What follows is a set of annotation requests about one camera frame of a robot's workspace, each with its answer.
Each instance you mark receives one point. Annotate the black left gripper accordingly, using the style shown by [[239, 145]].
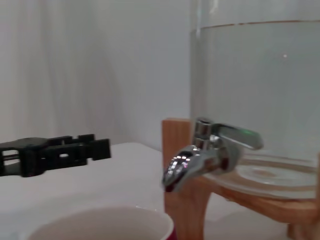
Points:
[[20, 157]]

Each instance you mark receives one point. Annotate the red ceramic cup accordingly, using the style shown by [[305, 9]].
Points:
[[105, 225]]

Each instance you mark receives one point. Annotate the chrome faucet tap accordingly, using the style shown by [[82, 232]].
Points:
[[200, 157]]

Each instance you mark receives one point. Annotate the wooden jar stand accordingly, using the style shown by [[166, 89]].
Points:
[[190, 215]]

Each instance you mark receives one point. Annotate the clear glass water jar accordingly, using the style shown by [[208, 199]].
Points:
[[255, 87]]

